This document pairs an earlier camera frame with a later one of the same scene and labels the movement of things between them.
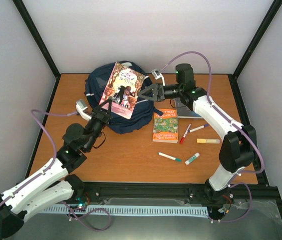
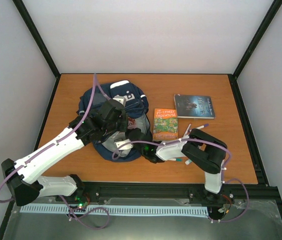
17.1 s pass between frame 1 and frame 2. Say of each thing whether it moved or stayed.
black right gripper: moved
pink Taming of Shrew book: moved
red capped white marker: stayed
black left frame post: stayed
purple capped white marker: stayed
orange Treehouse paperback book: stayed
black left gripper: moved
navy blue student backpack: moved
